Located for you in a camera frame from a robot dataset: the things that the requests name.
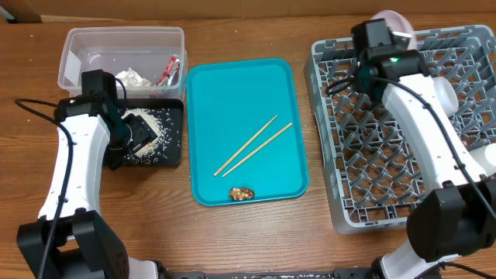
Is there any pile of rice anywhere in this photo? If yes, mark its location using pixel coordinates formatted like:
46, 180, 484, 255
122, 108, 183, 167

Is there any white tissue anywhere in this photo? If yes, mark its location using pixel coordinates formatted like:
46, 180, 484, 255
115, 67, 151, 87

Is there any red snack wrapper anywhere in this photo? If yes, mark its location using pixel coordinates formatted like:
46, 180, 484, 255
155, 55, 181, 86

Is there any brown food scrap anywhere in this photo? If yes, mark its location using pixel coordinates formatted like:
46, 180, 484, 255
229, 188, 255, 202

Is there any wooden chopstick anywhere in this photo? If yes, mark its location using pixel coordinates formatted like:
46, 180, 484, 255
213, 115, 277, 177
222, 122, 293, 177

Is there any large white plate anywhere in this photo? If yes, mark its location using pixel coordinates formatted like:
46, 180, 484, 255
372, 10, 417, 50

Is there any white cup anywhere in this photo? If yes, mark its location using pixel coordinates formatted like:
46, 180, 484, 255
432, 77, 459, 117

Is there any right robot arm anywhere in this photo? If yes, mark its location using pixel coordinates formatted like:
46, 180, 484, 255
351, 19, 495, 278

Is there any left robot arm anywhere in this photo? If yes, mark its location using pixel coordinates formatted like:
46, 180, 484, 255
16, 70, 167, 278

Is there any grey dishwasher rack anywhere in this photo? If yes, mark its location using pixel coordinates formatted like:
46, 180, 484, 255
304, 25, 495, 234

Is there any black plastic tray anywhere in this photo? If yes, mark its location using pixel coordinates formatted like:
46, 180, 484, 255
104, 98, 184, 170

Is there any clear plastic bin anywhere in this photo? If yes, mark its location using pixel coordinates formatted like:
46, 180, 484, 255
57, 26, 188, 101

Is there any teal serving tray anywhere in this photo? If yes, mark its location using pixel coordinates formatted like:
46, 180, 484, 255
186, 58, 309, 206

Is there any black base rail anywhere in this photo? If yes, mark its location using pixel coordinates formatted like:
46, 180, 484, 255
159, 267, 380, 279

